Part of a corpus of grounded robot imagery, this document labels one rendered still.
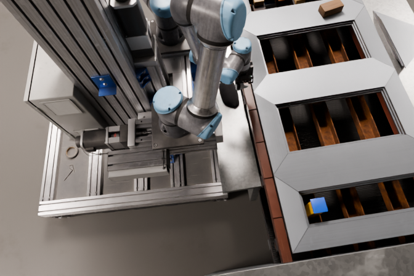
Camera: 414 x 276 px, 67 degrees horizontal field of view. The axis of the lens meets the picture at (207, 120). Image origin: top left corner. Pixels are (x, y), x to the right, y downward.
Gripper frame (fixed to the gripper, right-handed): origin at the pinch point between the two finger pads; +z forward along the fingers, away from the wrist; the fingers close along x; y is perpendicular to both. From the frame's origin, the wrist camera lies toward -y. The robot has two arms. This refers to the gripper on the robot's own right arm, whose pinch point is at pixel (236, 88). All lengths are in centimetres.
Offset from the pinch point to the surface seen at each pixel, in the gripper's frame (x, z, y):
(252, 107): -8.2, 7.6, 7.1
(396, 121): -28, 7, 73
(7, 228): -32, 90, -173
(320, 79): 0.6, 5.5, 44.5
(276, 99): -6.9, 5.6, 19.7
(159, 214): -39, 90, -62
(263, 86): 1.7, 5.5, 14.9
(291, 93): -4.8, 5.5, 27.8
